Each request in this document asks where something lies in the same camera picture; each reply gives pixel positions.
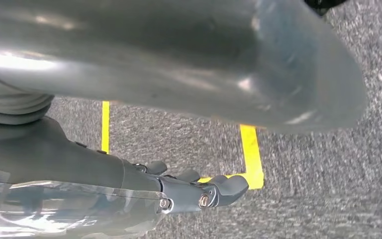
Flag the yellow tape floor square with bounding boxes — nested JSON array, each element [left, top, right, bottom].
[[101, 100, 265, 191]]

